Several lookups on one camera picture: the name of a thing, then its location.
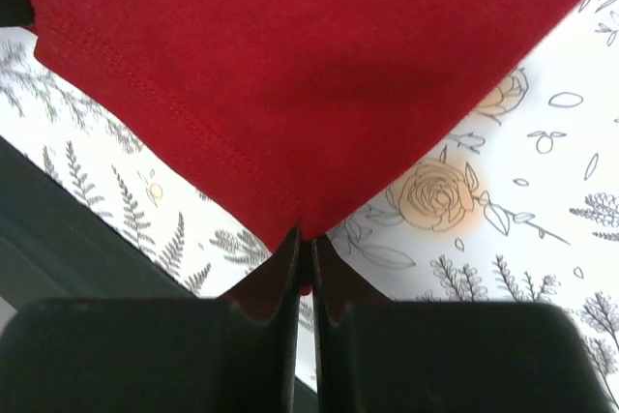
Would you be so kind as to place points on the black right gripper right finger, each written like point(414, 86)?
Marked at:
point(374, 354)

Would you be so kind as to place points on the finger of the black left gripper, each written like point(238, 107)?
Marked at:
point(17, 13)

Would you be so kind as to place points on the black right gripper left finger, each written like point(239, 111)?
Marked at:
point(233, 353)

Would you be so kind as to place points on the dark red t shirt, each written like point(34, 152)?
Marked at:
point(290, 112)

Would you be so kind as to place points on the floral patterned table mat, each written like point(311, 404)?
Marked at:
point(518, 202)

